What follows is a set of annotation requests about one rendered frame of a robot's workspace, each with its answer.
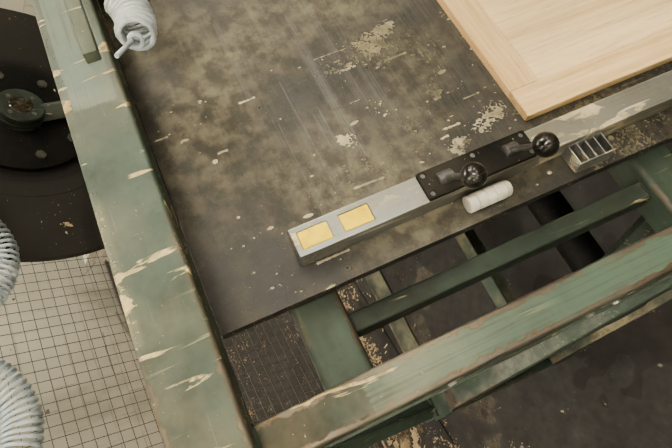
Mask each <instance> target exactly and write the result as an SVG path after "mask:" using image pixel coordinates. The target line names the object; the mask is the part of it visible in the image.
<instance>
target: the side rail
mask: <svg viewBox="0 0 672 448"><path fill-rule="evenodd" d="M670 278H672V225H671V226H669V227H667V228H665V229H662V230H660V231H658V232H656V233H654V234H652V235H650V236H648V237H646V238H644V239H642V240H639V241H637V242H635V243H633V244H631V245H629V246H627V247H625V248H623V249H621V250H618V251H616V252H614V253H612V254H610V255H608V256H606V257H604V258H602V259H600V260H598V261H595V262H593V263H591V264H589V265H587V266H585V267H583V268H581V269H579V270H577V271H575V272H572V273H570V274H568V275H566V276H564V277H562V278H560V279H558V280H556V281H554V282H552V283H549V284H547V285H545V286H543V287H541V288H539V289H537V290H535V291H533V292H531V293H529V294H526V295H524V296H522V297H520V298H518V299H516V300H514V301H512V302H510V303H508V304H506V305H503V306H501V307H499V308H497V309H495V310H493V311H491V312H489V313H487V314H485V315H483V316H480V317H478V318H476V319H474V320H472V321H470V322H468V323H466V324H464V325H462V326H460V327H457V328H455V329H453V330H451V331H449V332H447V333H445V334H443V335H441V336H439V337H437V338H434V339H432V340H430V341H428V342H426V343H424V344H422V345H420V346H418V347H416V348H414V349H411V350H409V351H407V352H405V353H403V354H401V355H399V356H397V357H395V358H393V359H391V360H388V361H386V362H384V363H382V364H380V365H378V366H376V367H374V368H372V369H370V370H368V371H365V372H363V373H361V374H359V375H357V376H355V377H353V378H351V379H349V380H347V381H345V382H342V383H340V384H338V385H336V386H334V387H332V388H330V389H328V390H326V391H324V392H322V393H319V394H317V395H315V396H313V397H311V398H309V399H307V400H305V401H303V402H301V403H299V404H296V405H294V406H292V407H290V408H288V409H286V410H284V411H282V412H280V413H278V414H275V415H273V416H271V417H269V418H267V419H265V420H263V421H261V422H259V423H257V424H255V425H253V428H255V429H256V431H257V433H258V436H259V439H260V442H261V444H262V447H263V448H331V447H333V446H335V445H337V444H339V443H341V442H343V441H345V440H347V439H349V438H351V437H353V436H355V435H357V434H359V433H361V432H363V431H365V430H367V429H369V428H371V427H373V426H375V425H377V424H379V423H381V422H383V421H385V420H387V419H389V418H391V417H393V416H395V415H397V414H399V413H401V412H403V411H405V410H407V409H409V408H411V407H413V406H415V405H417V404H419V403H421V402H423V401H425V400H427V399H429V398H431V397H433V396H435V395H437V394H439V393H441V392H443V391H445V390H447V389H449V388H451V387H453V386H455V385H457V384H459V383H461V382H463V381H465V380H467V379H469V378H471V377H473V376H475V375H477V374H479V373H481V372H483V371H485V370H487V369H489V368H491V367H493V366H495V365H497V364H499V363H501V362H503V361H505V360H507V359H509V358H511V357H513V356H515V355H517V354H519V353H521V352H523V351H525V350H527V349H529V348H531V347H533V346H535V345H537V344H539V343H541V342H543V341H545V340H547V339H549V338H551V337H553V336H555V335H557V334H559V333H561V332H563V331H565V330H567V329H569V328H571V327H573V326H575V325H577V324H579V323H581V322H583V321H585V320H587V319H589V318H591V317H593V316H595V315H597V314H599V313H601V312H604V311H606V310H608V309H610V308H612V307H614V306H616V305H618V304H620V303H622V302H624V301H626V300H628V299H630V298H632V297H634V296H636V295H638V294H640V293H642V292H644V291H646V290H648V289H650V288H652V287H654V286H656V285H658V284H660V283H662V282H664V281H666V280H668V279H670Z"/></svg>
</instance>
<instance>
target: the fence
mask: <svg viewBox="0 0 672 448"><path fill-rule="evenodd" d="M671 107H672V70H671V71H668V72H666V73H663V74H661V75H659V76H656V77H654V78H651V79H649V80H647V81H644V82H642V83H640V84H637V85H635V86H632V87H630V88H628V89H625V90H623V91H620V92H618V93H616V94H613V95H611V96H608V97H606V98H604V99H601V100H599V101H596V102H594V103H592V104H589V105H587V106H584V107H582V108H580V109H577V110H575V111H572V112H570V113H568V114H565V115H563V116H560V117H558V118H556V119H553V120H551V121H548V122H546V123H544V124H541V125H539V126H537V127H534V128H532V129H529V130H527V131H525V134H526V135H527V137H528V138H529V139H530V141H531V142H532V141H533V139H534V137H535V136H536V135H537V134H538V133H540V132H543V131H549V132H552V133H554V134H555V135H556V136H557V137H558V139H559V141H560V147H559V150H558V151H557V153H556V154H555V155H553V156H551V157H548V158H544V157H540V156H538V155H537V156H536V157H533V158H531V159H529V160H526V161H524V162H522V163H519V164H517V165H515V166H512V167H510V168H508V169H505V170H503V171H501V172H498V173H496V174H494V175H491V176H489V177H487V180H486V182H485V184H484V185H482V186H481V187H479V188H475V189H472V188H468V187H463V188H461V189H459V190H456V191H454V192H452V193H449V194H447V195H445V196H442V197H440V198H438V199H435V200H433V201H429V199H428V198H427V196H426V194H425V193H424V191H423V189H422V188H421V186H420V184H419V183H418V181H417V179H416V177H414V178H412V179H410V180H407V181H405V182H402V183H400V184H398V185H395V186H393V187H390V188H388V189H386V190H383V191H381V192H378V193H376V194H374V195H371V196H369V197H366V198H364V199H362V200H359V201H357V202H354V203H352V204H350V205H347V206H345V207H342V208H340V209H338V210H335V211H333V212H331V213H328V214H326V215H323V216H321V217H319V218H316V219H314V220H311V221H309V222H307V223H304V224H302V225H299V226H297V227H295V228H292V229H290V230H288V234H289V239H290V242H291V244H292V247H293V249H294V251H295V253H296V255H297V257H298V260H299V262H300V264H301V266H302V267H303V266H305V265H307V264H310V263H312V262H314V261H317V260H319V259H321V258H324V257H326V256H328V255H330V254H333V253H335V252H337V251H340V250H342V249H344V248H347V247H349V246H351V245H354V244H356V243H358V242H361V241H363V240H365V239H368V238H370V237H372V236H374V235H377V234H379V233H381V232H384V231H386V230H388V229H391V228H393V227H395V226H398V225H400V224H402V223H405V222H407V221H409V220H412V219H414V218H416V217H418V216H421V215H423V214H425V213H428V212H430V211H432V210H435V209H437V208H439V207H442V206H444V205H446V204H449V203H451V202H453V201H455V200H458V199H460V198H462V197H464V196H466V195H468V194H471V193H473V192H475V191H478V190H480V189H482V188H485V187H487V186H489V185H492V184H494V183H496V182H499V181H502V180H504V179H506V178H509V177H511V176H513V175H516V174H518V173H520V172H523V171H525V170H527V169H530V168H532V167H534V166H537V165H539V164H541V163H543V162H546V161H548V160H550V159H553V158H555V157H557V156H560V155H562V153H563V152H564V150H565V149H566V147H567V146H569V145H572V144H574V143H576V142H579V141H581V140H583V139H586V138H588V137H590V136H593V135H595V134H597V133H600V132H602V134H603V135H604V136H606V135H608V134H611V133H613V132H615V131H618V130H620V129H622V128H624V127H627V126H629V125H631V124H634V123H636V122H638V121H641V120H643V119H645V118H648V117H650V116H652V115H655V114H657V113H659V112H662V111H664V110H666V109H668V108H671ZM365 204H367V205H368V207H369V209H370V211H371V213H372V215H373V216H374V218H375V220H373V221H371V222H368V223H366V224H364V225H361V226H359V227H357V228H354V229H352V230H350V231H347V232H345V230H344V228H343V226H342V224H341V222H340V220H339V218H338V216H339V215H341V214H344V213H346V212H348V211H351V210H353V209H356V208H358V207H360V206H363V205H365ZM325 221H326V222H327V224H328V226H329V228H330V230H331V232H332V234H333V236H334V237H333V238H331V239H329V240H326V241H324V242H322V243H319V244H317V245H315V246H312V247H310V248H307V249H305V250H303V248H302V246H301V244H300V242H299V239H298V237H297V233H298V232H301V231H303V230H306V229H308V228H310V227H313V226H315V225H317V224H320V223H322V222H325Z"/></svg>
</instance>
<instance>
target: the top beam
mask: <svg viewBox="0 0 672 448"><path fill-rule="evenodd" d="M81 1H82V3H83V6H84V9H85V12H86V15H87V18H88V20H89V23H90V26H91V29H92V32H93V35H94V37H95V40H96V43H97V46H98V49H99V52H100V54H101V57H102V59H101V60H99V61H96V62H93V63H90V64H88V63H87V62H86V60H85V58H84V57H83V55H82V52H81V49H80V46H79V43H78V40H77V37H76V34H75V31H74V28H73V25H72V22H71V19H70V16H69V13H68V10H67V7H66V4H65V1H64V0H31V2H32V6H33V9H34V13H35V16H36V19H37V23H38V26H39V29H40V33H41V36H42V39H43V43H44V46H45V49H46V53H47V56H48V59H49V63H50V66H51V70H52V73H53V76H54V80H55V83H56V86H57V90H58V93H59V96H60V100H61V103H62V106H63V110H64V113H65V116H66V120H67V123H68V126H69V130H70V133H71V137H72V140H73V143H74V147H75V150H76V153H77V157H78V160H79V163H80V167H81V170H82V173H83V177H84V180H85V183H86V187H87V190H88V193H89V197H90V200H91V204H92V207H93V210H94V214H95V217H96V220H97V224H98V227H99V230H100V234H101V237H102V240H103V244H104V247H105V250H106V254H107V257H108V261H109V264H110V267H111V271H112V274H113V277H114V281H115V284H116V287H117V291H118V294H119V297H120V301H121V304H122V307H123V311H124V314H125V317H126V321H127V324H128V328H129V331H130V334H131V338H132V341H133V344H134V348H135V351H136V354H137V358H138V361H139V364H140V368H141V371H142V374H143V378H144V381H145V384H146V388H147V391H148V395H149V398H150V401H151V405H152V408H153V411H154V415H155V418H156V421H157V425H158V428H159V431H160V435H161V438H162V441H163V445H164V448H258V446H257V443H256V440H255V438H254V435H253V432H252V429H253V428H252V427H251V424H250V423H252V420H251V417H250V414H249V412H248V409H247V406H246V404H245V401H244V398H243V395H242V393H241V390H240V387H239V385H238V382H237V379H236V377H235V374H234V371H233V368H232V366H231V363H230V360H229V358H228V355H227V352H226V349H225V347H224V344H223V341H222V339H221V336H220V333H219V330H218V328H217V325H216V322H215V320H214V317H213V314H212V311H211V309H210V306H209V303H208V301H207V298H206V295H205V293H204V290H203V287H202V284H201V282H200V279H199V276H198V274H197V271H196V268H195V265H194V263H193V260H192V257H191V255H190V252H189V249H188V246H187V244H186V241H185V238H184V236H183V233H182V230H181V227H180V225H179V222H178V219H177V217H176V214H175V211H174V209H173V206H172V203H171V200H170V198H169V195H168V192H167V190H166V187H165V184H164V181H163V179H162V176H161V173H160V171H159V168H158V165H157V162H156V160H155V157H154V154H153V152H152V149H151V146H150V143H149V141H148V138H147V135H146V133H145V130H144V127H143V125H142V122H141V119H140V116H139V114H138V111H137V108H136V106H135V103H134V100H133V97H132V95H131V92H130V89H129V87H128V84H127V81H126V78H125V76H124V73H123V70H122V68H121V65H120V62H119V59H118V58H115V57H114V54H115V53H116V51H115V49H114V46H113V43H112V41H111V38H110V35H109V32H108V30H107V27H106V24H105V22H104V19H103V16H102V13H101V11H100V8H99V5H98V3H97V0H81Z"/></svg>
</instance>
